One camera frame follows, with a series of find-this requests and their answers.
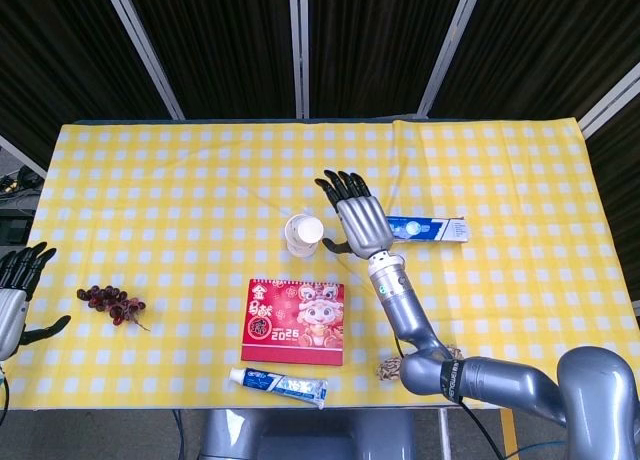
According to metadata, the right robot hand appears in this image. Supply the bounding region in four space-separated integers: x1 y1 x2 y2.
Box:
314 169 394 259

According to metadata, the yellow white checked tablecloth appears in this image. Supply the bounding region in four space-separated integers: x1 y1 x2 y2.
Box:
14 119 640 411

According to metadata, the grey robot torso base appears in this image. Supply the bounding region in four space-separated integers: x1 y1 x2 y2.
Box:
199 408 416 460

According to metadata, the blue white toothpaste tube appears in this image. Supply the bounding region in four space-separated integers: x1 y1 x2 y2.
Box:
228 367 329 410

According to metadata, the coiled beige rope bundle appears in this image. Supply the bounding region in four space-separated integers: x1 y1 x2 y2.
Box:
375 344 465 383

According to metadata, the red desk calendar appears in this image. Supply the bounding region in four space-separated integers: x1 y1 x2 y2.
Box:
240 278 346 367

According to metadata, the blue white toothpaste box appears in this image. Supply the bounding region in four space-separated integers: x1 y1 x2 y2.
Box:
384 216 472 244

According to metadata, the black equipment with cables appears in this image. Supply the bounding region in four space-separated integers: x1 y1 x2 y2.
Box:
0 163 44 246

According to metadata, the dark red grape bunch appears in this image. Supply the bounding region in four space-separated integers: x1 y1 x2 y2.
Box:
76 284 151 332

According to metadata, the white metal frame post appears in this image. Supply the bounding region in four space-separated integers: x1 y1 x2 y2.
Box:
0 133 49 177
416 0 489 117
288 0 311 120
578 62 640 139
99 0 186 120

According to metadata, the white table leg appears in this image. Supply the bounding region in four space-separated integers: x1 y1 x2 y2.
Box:
437 408 451 460

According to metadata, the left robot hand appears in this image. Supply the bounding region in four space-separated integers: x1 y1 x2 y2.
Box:
0 241 72 364

